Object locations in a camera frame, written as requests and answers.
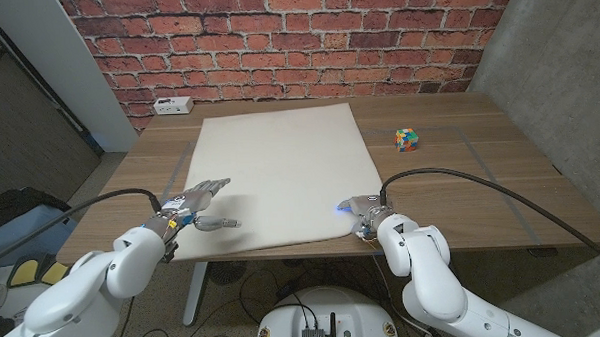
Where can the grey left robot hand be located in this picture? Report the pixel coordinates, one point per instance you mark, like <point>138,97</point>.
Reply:
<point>186,205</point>

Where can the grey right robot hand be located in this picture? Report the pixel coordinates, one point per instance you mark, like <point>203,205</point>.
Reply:
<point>371,208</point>

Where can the cream memory foam sheet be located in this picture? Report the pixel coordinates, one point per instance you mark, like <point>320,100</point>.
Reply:
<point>285,164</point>

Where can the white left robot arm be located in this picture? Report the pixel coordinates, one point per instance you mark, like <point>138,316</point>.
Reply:
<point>74,296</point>

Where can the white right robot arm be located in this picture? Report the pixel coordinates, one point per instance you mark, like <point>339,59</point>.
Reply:
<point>434,279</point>

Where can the multicolour puzzle cube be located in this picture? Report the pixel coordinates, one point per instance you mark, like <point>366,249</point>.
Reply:
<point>406,140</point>

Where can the round black floor fan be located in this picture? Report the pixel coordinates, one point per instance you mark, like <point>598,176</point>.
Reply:
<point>226,272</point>

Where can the white table leg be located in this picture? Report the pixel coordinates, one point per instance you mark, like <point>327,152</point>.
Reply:
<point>195,292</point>

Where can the white power strip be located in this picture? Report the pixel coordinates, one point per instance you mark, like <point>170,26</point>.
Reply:
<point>173,106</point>

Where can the white robot torso base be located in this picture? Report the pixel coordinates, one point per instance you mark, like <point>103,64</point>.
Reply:
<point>345,312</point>

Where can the blue storage bin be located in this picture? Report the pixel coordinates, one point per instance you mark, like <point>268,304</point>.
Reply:
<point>37,246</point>

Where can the yellow and black pad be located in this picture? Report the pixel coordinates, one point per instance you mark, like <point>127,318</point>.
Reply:
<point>26,272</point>

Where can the black cloth bundle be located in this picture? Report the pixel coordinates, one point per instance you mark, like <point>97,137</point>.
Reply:
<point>11,203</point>

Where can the printed brick wall backdrop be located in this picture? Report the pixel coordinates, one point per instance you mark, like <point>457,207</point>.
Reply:
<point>295,38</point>

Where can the white wall panel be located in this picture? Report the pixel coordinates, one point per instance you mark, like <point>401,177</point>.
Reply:
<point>61,62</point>

